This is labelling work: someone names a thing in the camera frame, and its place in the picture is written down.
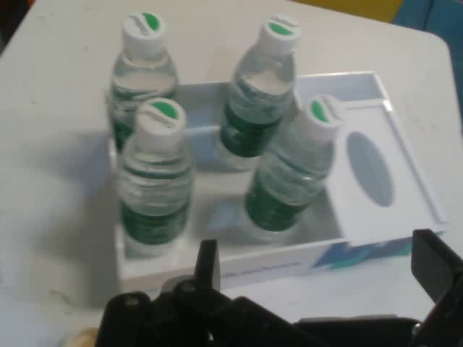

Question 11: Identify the white plastic organizer tray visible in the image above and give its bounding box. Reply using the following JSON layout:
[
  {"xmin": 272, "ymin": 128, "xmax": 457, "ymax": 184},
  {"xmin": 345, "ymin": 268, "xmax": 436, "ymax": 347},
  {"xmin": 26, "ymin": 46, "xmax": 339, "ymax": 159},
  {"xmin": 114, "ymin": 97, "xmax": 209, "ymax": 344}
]
[{"xmin": 106, "ymin": 70, "xmax": 451, "ymax": 294}]

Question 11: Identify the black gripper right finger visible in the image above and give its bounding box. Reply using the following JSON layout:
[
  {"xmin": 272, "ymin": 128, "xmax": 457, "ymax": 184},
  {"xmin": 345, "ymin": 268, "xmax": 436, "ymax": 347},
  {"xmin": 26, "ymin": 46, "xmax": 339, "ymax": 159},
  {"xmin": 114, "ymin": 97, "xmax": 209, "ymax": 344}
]
[{"xmin": 411, "ymin": 229, "xmax": 463, "ymax": 347}]

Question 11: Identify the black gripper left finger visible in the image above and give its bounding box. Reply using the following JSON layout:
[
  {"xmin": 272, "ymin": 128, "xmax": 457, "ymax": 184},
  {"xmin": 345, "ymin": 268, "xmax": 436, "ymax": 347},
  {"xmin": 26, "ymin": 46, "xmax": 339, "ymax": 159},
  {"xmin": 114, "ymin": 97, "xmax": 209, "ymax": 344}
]
[{"xmin": 95, "ymin": 238, "xmax": 300, "ymax": 347}]

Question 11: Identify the clear water bottle white cap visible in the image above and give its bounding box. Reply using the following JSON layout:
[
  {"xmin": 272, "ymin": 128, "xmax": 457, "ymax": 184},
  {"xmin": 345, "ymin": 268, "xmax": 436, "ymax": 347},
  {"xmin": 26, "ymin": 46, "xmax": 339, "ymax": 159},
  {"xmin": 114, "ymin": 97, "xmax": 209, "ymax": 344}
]
[
  {"xmin": 244, "ymin": 93, "xmax": 350, "ymax": 241},
  {"xmin": 108, "ymin": 10, "xmax": 180, "ymax": 153},
  {"xmin": 218, "ymin": 14, "xmax": 303, "ymax": 173},
  {"xmin": 117, "ymin": 97, "xmax": 195, "ymax": 260}
]

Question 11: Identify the blue low foam block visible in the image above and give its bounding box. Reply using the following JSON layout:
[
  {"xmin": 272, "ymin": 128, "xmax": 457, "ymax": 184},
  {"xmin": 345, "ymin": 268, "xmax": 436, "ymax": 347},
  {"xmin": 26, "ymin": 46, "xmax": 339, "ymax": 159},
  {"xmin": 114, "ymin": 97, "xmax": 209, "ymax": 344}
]
[{"xmin": 392, "ymin": 0, "xmax": 463, "ymax": 51}]

